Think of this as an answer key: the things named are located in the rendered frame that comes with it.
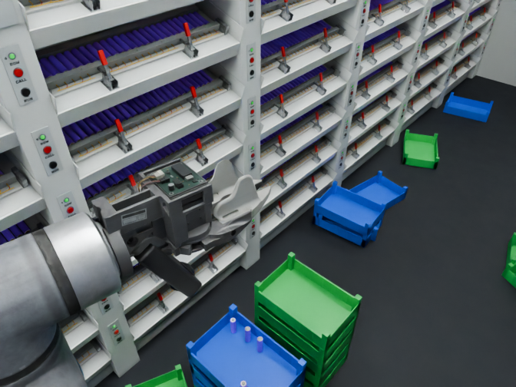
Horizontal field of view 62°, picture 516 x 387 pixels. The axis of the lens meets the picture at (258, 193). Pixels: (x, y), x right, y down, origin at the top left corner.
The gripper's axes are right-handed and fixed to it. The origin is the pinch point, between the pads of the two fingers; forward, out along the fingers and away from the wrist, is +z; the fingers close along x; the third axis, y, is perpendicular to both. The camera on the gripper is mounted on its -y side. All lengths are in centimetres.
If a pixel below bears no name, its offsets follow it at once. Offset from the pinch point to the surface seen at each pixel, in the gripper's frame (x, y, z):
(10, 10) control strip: 61, 14, -12
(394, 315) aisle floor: 22, -117, 87
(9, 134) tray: 61, -9, -20
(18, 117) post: 61, -7, -17
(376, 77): 104, -54, 161
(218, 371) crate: 30, -86, 6
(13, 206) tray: 63, -27, -25
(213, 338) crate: 40, -85, 11
